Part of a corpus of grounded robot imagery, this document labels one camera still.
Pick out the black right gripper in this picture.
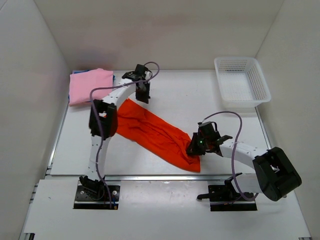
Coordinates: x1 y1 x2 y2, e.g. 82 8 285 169
185 132 210 156

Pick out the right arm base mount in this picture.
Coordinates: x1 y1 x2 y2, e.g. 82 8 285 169
196 181 258 212

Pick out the orange t shirt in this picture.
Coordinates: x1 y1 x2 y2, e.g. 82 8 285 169
116 99 201 173

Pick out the white perforated plastic basket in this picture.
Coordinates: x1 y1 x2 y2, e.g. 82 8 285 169
214 56 272 110

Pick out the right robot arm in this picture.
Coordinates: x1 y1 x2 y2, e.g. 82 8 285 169
186 121 302 202

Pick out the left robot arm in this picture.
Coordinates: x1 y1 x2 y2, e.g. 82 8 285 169
79 64 153 202

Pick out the pink folded t shirt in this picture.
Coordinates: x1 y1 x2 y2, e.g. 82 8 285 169
68 67 114 106

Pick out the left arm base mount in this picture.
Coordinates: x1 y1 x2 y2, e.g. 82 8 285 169
73 181 121 210

